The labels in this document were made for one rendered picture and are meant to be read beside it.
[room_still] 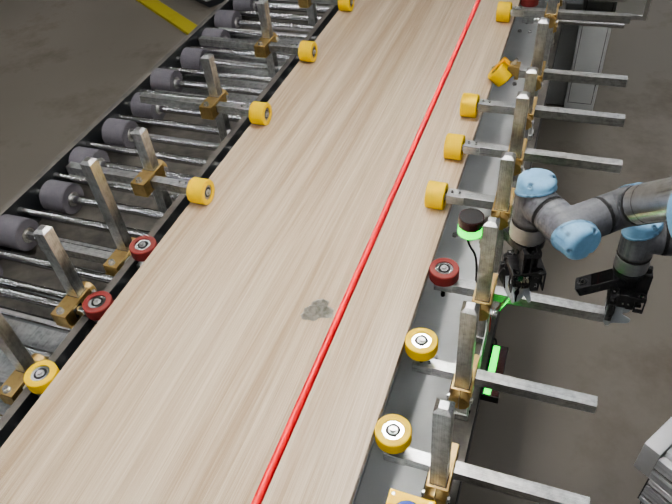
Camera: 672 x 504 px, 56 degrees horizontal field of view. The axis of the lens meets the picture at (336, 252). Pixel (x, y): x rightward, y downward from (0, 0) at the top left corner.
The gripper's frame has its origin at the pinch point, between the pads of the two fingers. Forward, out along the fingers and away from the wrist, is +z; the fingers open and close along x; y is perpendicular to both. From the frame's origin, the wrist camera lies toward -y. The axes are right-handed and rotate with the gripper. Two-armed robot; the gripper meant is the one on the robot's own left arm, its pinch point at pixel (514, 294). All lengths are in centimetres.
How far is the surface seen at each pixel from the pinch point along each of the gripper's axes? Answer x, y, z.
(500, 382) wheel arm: -3.6, 10.8, 18.8
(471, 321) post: -12.7, 13.3, -7.2
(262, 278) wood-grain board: -62, -21, 10
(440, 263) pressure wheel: -13.9, -22.0, 9.7
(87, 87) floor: -222, -309, 93
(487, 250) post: -4.7, -10.5, -4.8
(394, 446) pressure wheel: -30.5, 30.6, 11.2
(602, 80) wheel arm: 52, -101, 3
